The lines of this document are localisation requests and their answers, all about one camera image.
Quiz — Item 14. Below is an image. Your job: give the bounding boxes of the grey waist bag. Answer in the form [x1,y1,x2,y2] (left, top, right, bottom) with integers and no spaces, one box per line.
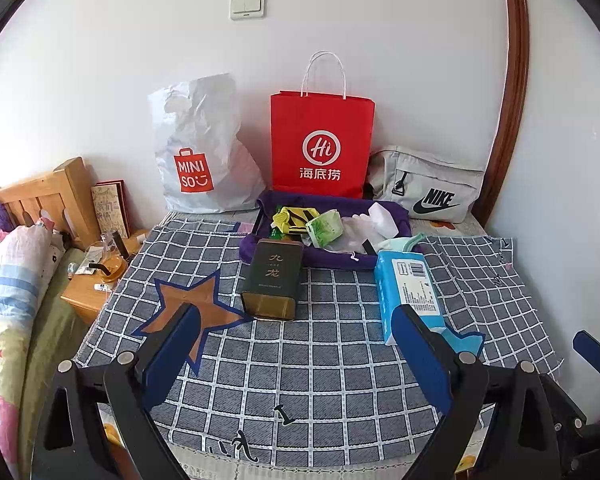
[364,145,486,224]

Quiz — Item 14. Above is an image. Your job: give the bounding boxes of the white glove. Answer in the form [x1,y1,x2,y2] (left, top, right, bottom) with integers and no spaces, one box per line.
[339,214,382,257]

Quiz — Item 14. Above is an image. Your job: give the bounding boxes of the illustrated book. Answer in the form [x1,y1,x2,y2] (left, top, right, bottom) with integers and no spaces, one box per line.
[89,178,131,239]

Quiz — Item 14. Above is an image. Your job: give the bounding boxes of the wooden bed headboard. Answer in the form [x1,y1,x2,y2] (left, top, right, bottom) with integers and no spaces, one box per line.
[0,156,102,252]

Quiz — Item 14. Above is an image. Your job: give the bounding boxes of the white wall switch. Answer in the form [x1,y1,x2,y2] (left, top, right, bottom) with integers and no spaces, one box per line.
[229,0,268,22]

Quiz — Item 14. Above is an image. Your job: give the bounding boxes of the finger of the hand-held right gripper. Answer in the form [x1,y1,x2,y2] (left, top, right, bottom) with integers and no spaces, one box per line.
[572,330,600,375]
[542,374,589,434]

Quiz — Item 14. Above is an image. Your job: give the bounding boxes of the red paper bag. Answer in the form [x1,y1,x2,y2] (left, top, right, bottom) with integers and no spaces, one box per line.
[269,50,376,200]

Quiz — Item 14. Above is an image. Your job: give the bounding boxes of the white cartoon printed sheet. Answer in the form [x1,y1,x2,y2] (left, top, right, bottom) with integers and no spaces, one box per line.
[99,214,487,480]

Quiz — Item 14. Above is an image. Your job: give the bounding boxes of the clear glass cup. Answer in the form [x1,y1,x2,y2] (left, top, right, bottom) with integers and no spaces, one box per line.
[99,229,124,256]

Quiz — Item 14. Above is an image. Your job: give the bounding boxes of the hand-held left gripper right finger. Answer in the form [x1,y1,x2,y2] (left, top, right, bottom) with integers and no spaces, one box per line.
[395,304,563,480]

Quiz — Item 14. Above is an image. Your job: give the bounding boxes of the black yellow striped cloth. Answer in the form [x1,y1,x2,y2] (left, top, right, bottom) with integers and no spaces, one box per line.
[280,206,317,236]

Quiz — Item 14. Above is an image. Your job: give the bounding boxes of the grey plaid star cloth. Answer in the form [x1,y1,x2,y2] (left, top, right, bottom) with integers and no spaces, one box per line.
[74,219,564,467]

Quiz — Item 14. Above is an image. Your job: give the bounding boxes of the purple fabric storage basket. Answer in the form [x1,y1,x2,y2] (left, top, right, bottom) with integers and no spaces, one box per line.
[238,189,412,272]

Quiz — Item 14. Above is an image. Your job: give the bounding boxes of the light green cloth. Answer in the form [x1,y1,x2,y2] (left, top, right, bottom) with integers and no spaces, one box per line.
[377,232,427,254]

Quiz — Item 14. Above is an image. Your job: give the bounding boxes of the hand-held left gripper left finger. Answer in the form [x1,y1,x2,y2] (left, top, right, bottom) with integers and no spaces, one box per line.
[32,302,203,480]

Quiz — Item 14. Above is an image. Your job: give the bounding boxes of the dark tea tin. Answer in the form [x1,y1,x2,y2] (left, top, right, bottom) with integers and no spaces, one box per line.
[239,239,305,322]

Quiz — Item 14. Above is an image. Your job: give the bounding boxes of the white foam block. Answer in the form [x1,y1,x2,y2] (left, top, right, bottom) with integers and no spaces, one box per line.
[367,202,402,239]

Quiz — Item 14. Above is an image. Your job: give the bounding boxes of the wooden nightstand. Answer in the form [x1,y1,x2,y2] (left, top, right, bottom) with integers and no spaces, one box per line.
[59,229,151,327]

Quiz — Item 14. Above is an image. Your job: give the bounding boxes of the pastel patterned quilt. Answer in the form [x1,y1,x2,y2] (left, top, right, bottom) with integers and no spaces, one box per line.
[0,219,67,480]

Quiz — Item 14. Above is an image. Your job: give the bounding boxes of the white plastic shopping bag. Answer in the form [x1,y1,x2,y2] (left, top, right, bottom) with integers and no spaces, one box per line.
[147,72,266,214]

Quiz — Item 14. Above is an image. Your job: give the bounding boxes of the blue wet wipes pack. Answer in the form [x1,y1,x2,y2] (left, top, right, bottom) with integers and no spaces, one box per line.
[373,249,449,347]

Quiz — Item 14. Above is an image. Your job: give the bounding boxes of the green tissue pack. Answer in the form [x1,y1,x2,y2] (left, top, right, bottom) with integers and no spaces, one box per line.
[305,209,346,249]

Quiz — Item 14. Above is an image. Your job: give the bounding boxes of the brown wooden door frame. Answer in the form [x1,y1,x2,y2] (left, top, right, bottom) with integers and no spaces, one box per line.
[479,0,530,229]

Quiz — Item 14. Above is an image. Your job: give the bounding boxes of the green bed sheet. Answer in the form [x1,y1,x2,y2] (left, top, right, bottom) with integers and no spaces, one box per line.
[19,247,101,443]

